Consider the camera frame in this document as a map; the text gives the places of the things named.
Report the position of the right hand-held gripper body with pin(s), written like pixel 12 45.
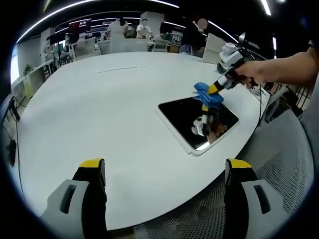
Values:
pixel 231 56

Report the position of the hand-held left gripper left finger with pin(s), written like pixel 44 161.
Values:
pixel 94 189

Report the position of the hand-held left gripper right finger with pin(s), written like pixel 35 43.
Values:
pixel 236 194

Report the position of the blue cleaning cloth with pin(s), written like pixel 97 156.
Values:
pixel 202 87

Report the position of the black tablet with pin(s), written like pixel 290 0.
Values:
pixel 179 112

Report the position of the person's right hand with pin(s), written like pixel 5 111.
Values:
pixel 254 71

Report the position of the black headset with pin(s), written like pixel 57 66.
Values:
pixel 220 68

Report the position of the white partition board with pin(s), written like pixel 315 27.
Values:
pixel 211 48

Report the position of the grey mesh office chair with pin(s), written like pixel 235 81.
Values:
pixel 281 179

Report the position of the short ceiling light strip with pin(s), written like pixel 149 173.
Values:
pixel 266 7

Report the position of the white office chair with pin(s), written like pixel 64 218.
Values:
pixel 162 46
pixel 84 49

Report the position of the black power adapter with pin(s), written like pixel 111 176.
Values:
pixel 12 152

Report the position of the white desk divider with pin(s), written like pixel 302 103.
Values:
pixel 124 46

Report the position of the white low shelf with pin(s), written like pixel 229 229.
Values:
pixel 35 77

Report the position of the green potted plant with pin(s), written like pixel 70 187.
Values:
pixel 28 69

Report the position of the long ceiling light strip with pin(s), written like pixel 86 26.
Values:
pixel 87 6

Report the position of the red lit wall screen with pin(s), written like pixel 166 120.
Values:
pixel 80 26

